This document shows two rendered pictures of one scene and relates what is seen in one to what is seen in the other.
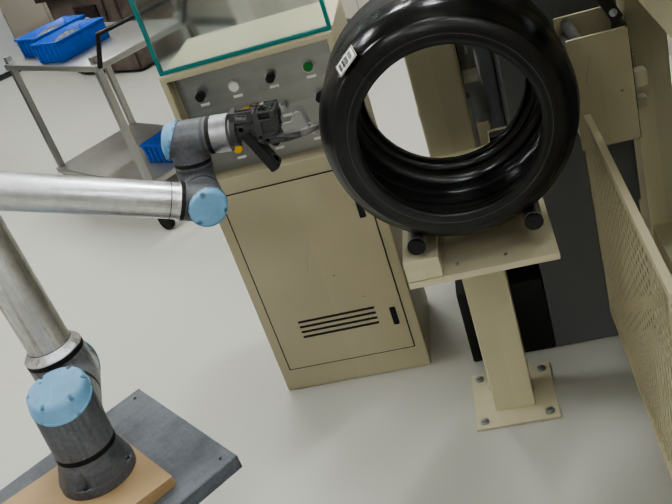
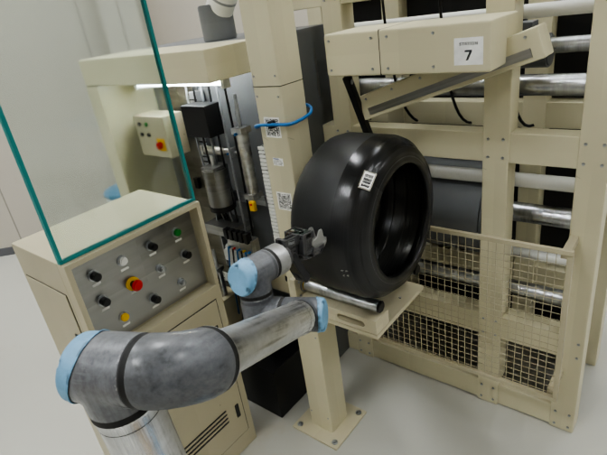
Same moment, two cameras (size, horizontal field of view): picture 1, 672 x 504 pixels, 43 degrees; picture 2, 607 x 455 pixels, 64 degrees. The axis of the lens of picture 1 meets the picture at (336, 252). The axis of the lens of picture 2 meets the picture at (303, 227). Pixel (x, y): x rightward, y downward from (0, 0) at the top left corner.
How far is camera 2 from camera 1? 1.72 m
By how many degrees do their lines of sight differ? 54
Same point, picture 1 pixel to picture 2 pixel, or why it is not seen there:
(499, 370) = (333, 401)
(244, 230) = not seen: hidden behind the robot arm
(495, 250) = (390, 299)
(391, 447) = not seen: outside the picture
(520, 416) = (348, 425)
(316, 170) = (189, 313)
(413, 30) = (396, 155)
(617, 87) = not seen: hidden behind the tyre
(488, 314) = (330, 364)
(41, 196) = (265, 340)
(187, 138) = (266, 268)
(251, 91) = (135, 262)
